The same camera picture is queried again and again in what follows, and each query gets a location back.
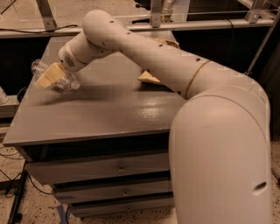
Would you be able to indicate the bottom grey drawer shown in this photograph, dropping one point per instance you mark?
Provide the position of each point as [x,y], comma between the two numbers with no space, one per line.
[127,205]

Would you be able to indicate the brown sea salt chip bag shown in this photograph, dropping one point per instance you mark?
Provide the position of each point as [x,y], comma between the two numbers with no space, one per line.
[146,77]

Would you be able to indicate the grey drawer cabinet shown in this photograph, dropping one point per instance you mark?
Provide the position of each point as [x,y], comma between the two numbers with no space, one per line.
[111,113]

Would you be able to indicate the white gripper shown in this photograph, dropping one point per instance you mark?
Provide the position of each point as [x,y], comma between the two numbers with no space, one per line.
[66,59]

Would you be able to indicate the top grey drawer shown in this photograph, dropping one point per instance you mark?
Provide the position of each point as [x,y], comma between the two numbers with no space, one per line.
[100,167]

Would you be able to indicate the grey metal frame rail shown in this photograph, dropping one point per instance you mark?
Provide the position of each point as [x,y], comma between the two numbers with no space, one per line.
[71,30]

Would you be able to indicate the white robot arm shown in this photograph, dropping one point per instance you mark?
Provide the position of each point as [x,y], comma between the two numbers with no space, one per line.
[219,142]

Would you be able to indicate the grey drawer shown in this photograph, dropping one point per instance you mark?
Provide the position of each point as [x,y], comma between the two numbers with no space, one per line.
[100,167]
[86,194]
[127,205]

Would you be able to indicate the middle grey drawer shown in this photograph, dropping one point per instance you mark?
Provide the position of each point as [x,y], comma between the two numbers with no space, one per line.
[86,194]

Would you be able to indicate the black floor stand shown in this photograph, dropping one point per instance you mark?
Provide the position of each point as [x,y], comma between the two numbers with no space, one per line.
[13,218]

